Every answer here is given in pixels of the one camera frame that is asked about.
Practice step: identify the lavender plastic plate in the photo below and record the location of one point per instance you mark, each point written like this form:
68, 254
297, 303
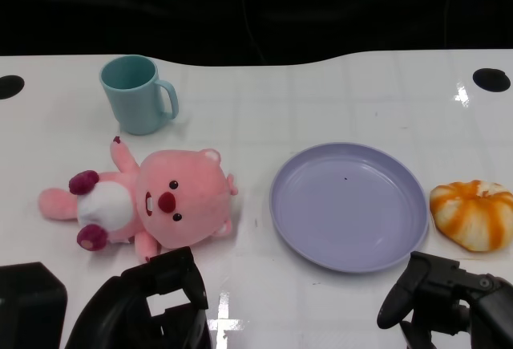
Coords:
344, 212

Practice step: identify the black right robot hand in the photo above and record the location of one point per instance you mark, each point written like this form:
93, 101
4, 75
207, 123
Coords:
441, 289

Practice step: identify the pink plush beaver doll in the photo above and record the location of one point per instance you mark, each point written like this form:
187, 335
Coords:
184, 200

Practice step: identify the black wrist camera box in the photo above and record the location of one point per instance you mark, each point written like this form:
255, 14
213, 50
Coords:
28, 305

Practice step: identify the teal plastic mug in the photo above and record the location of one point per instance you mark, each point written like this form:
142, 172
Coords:
132, 104

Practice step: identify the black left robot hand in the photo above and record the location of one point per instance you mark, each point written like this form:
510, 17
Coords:
120, 309

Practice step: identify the orange white striped bun toy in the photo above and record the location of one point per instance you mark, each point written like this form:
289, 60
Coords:
473, 216

